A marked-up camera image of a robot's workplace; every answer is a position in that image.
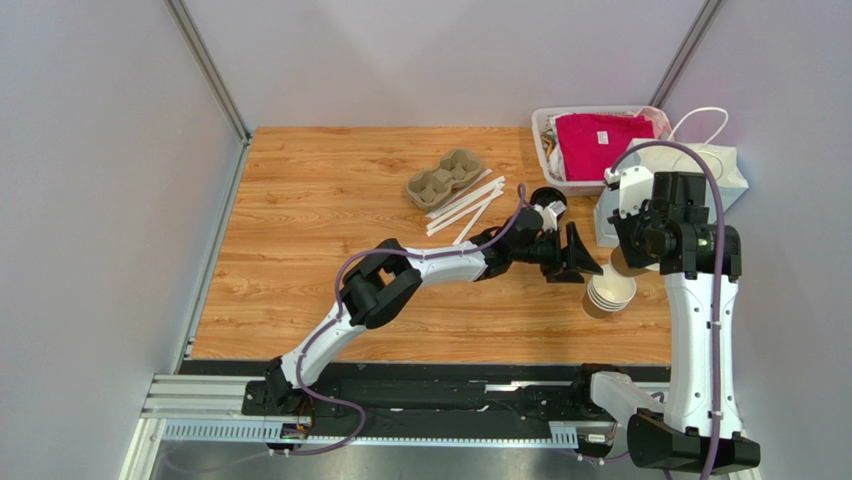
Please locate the pink folded cloth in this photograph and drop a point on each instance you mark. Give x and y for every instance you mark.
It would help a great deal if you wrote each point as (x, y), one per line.
(590, 143)

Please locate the white plastic basket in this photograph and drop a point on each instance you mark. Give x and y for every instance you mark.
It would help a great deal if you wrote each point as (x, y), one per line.
(547, 148)

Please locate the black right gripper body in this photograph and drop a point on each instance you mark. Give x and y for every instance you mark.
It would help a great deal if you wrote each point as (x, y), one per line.
(625, 227)

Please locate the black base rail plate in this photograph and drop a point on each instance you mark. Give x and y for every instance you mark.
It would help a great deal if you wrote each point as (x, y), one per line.
(431, 400)

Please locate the left aluminium corner post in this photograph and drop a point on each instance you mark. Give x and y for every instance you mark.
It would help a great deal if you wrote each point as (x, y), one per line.
(193, 37)

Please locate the light blue paper bag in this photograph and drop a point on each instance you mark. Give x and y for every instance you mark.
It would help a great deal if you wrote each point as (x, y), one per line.
(721, 160)

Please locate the aluminium corner post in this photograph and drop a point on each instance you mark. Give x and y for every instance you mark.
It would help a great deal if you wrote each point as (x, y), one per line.
(193, 37)
(689, 46)

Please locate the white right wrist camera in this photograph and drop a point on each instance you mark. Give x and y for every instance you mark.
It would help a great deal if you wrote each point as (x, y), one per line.
(627, 190)

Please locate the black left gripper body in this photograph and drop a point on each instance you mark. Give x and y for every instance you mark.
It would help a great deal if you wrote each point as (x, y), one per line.
(547, 251)

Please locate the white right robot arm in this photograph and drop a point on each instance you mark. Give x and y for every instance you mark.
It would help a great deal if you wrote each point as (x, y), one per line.
(662, 220)

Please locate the stack of black lids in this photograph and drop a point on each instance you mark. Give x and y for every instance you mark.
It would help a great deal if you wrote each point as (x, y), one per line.
(545, 196)

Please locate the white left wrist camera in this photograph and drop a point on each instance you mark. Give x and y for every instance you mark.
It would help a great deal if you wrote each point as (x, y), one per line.
(551, 215)

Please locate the stack of paper cups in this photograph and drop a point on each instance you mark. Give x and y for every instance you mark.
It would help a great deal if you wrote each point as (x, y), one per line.
(607, 293)

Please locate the white wrapped straw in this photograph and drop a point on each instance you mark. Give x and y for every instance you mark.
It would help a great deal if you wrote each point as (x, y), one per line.
(440, 225)
(467, 199)
(459, 194)
(477, 215)

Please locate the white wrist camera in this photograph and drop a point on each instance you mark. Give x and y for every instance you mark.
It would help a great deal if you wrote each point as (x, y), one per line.
(551, 215)
(627, 190)

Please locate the cardboard cup carrier tray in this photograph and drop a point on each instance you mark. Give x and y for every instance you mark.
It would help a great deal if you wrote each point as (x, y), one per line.
(455, 170)

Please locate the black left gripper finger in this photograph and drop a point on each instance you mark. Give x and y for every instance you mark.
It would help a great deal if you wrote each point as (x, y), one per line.
(578, 257)
(557, 273)

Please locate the right aluminium corner post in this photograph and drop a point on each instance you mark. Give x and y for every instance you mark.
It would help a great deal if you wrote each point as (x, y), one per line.
(689, 46)

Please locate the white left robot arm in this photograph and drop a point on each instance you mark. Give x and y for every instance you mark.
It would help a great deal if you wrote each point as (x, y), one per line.
(376, 285)

